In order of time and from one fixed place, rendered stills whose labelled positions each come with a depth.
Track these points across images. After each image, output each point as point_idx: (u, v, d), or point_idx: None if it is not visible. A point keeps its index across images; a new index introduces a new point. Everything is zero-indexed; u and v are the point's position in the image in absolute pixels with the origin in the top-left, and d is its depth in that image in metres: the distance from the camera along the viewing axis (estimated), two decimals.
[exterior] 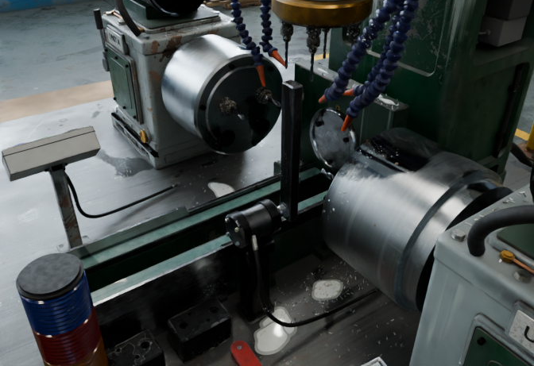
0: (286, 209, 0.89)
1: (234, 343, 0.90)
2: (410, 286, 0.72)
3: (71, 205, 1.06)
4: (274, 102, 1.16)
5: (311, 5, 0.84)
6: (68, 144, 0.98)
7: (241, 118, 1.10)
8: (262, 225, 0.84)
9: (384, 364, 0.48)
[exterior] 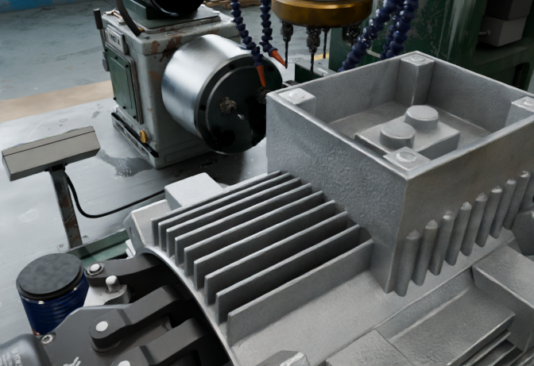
0: None
1: None
2: None
3: (71, 205, 1.06)
4: None
5: (311, 5, 0.84)
6: (68, 144, 0.98)
7: (241, 118, 1.10)
8: None
9: (426, 55, 0.33)
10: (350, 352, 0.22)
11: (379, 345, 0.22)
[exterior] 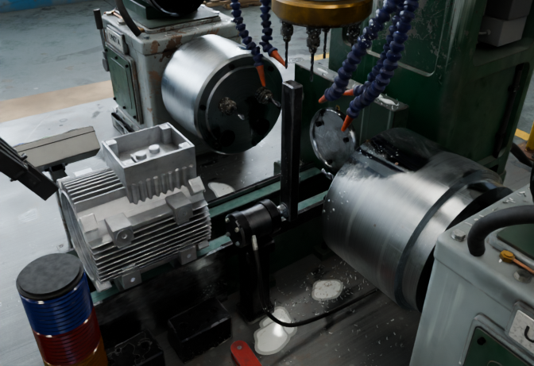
0: (286, 209, 0.89)
1: (234, 343, 0.90)
2: (410, 286, 0.72)
3: None
4: (274, 102, 1.16)
5: (311, 5, 0.84)
6: (68, 144, 0.98)
7: (241, 118, 1.10)
8: (262, 225, 0.84)
9: (169, 124, 0.89)
10: (111, 217, 0.78)
11: (121, 215, 0.79)
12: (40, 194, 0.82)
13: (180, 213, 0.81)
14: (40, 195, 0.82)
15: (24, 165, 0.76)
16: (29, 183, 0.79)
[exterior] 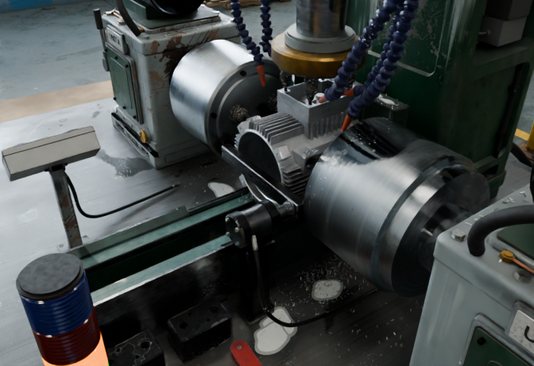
0: (292, 206, 0.89)
1: (234, 343, 0.90)
2: (385, 267, 0.75)
3: (71, 205, 1.06)
4: None
5: (309, 59, 0.89)
6: (68, 144, 0.98)
7: None
8: (262, 225, 0.84)
9: (325, 78, 1.06)
10: (297, 148, 0.96)
11: (304, 148, 0.96)
12: None
13: None
14: None
15: None
16: None
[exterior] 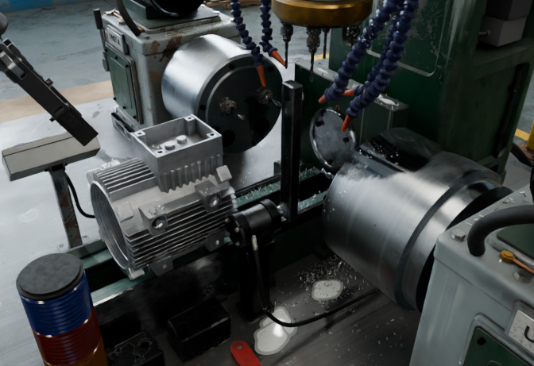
0: (286, 209, 0.89)
1: (234, 343, 0.90)
2: (410, 286, 0.72)
3: (71, 205, 1.06)
4: (274, 102, 1.16)
5: (311, 5, 0.84)
6: (68, 144, 0.98)
7: (241, 118, 1.10)
8: (262, 225, 0.84)
9: (194, 116, 0.92)
10: (145, 205, 0.81)
11: (154, 203, 0.81)
12: (80, 138, 0.78)
13: None
14: (79, 140, 0.78)
15: (66, 104, 0.72)
16: (70, 125, 0.75)
